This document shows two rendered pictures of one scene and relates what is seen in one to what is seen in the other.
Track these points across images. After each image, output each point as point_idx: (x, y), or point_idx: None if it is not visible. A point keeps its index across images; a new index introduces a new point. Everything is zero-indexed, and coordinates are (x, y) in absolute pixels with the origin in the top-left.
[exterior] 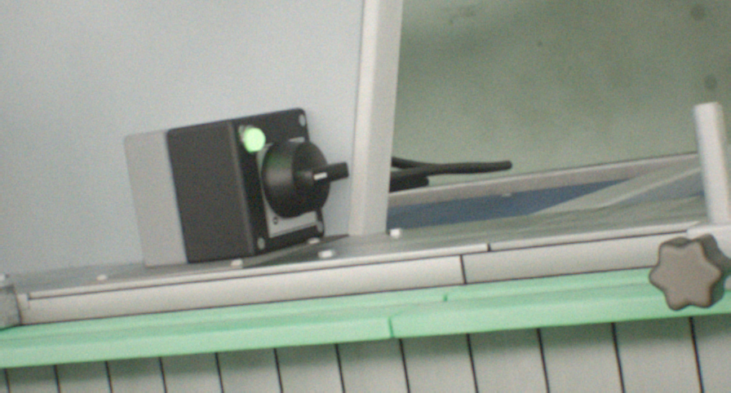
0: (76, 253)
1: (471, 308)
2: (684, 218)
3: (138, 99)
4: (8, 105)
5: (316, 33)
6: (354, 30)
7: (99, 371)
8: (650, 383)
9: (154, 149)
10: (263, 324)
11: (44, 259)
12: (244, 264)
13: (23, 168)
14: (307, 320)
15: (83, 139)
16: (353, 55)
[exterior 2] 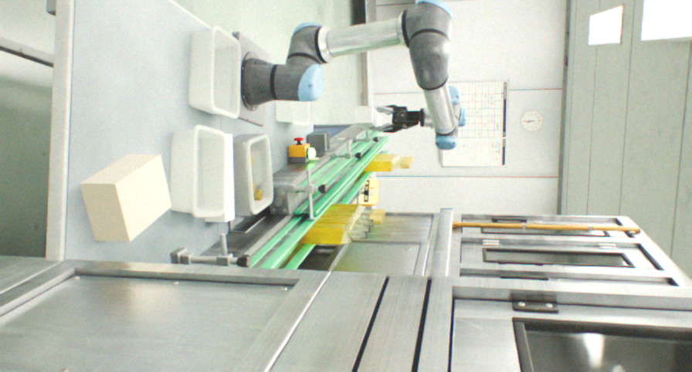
0: None
1: (364, 145)
2: (347, 140)
3: (303, 130)
4: (295, 131)
5: (311, 122)
6: (313, 122)
7: None
8: None
9: (326, 135)
10: (359, 149)
11: None
12: (337, 147)
13: (296, 141)
14: (359, 148)
15: (300, 136)
16: (313, 125)
